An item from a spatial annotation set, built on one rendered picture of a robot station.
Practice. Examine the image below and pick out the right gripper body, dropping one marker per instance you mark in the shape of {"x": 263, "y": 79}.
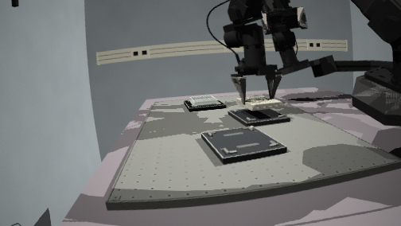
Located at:
{"x": 282, "y": 18}

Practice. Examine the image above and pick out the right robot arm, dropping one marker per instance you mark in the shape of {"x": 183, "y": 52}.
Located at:
{"x": 284, "y": 41}

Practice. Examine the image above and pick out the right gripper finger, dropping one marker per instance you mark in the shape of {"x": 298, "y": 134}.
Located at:
{"x": 302, "y": 15}
{"x": 265, "y": 27}

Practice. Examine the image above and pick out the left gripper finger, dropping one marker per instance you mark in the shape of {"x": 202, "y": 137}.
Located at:
{"x": 276, "y": 80}
{"x": 242, "y": 88}

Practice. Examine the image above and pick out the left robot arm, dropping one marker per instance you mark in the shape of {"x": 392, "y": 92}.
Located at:
{"x": 384, "y": 14}

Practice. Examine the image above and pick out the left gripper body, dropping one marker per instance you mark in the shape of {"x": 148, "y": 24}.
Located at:
{"x": 255, "y": 60}

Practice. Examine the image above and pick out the white well plate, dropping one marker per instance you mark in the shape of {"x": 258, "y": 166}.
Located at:
{"x": 259, "y": 103}

